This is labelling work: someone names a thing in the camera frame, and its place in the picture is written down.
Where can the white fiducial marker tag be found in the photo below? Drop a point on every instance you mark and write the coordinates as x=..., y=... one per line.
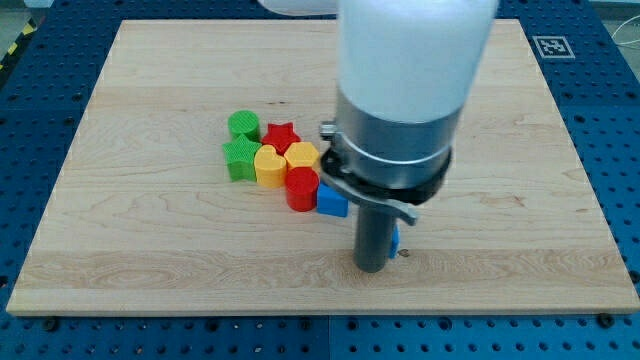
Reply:
x=553, y=47

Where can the red cylinder block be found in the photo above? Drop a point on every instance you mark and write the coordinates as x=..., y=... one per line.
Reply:
x=301, y=185

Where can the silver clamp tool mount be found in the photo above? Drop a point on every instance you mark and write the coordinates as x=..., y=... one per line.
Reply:
x=386, y=165

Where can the red star block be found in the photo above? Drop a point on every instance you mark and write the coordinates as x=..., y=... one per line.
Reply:
x=280, y=136

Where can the yellow heart block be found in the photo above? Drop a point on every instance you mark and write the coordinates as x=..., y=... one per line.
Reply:
x=270, y=167

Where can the yellow hexagon block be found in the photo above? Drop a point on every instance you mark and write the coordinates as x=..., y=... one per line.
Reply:
x=302, y=154

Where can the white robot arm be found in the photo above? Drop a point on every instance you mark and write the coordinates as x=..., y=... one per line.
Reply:
x=404, y=72

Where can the green cylinder block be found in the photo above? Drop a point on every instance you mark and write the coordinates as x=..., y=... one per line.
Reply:
x=244, y=122

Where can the blue triangle block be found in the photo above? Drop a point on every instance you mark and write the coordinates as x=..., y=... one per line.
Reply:
x=395, y=242

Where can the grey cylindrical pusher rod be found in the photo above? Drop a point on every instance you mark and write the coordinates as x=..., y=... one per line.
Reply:
x=373, y=239

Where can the wooden board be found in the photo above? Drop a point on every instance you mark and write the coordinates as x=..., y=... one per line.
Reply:
x=144, y=221

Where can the blue cube block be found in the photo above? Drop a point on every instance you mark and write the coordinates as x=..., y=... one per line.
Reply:
x=330, y=202

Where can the green star block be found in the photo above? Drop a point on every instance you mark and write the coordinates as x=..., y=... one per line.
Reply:
x=239, y=158

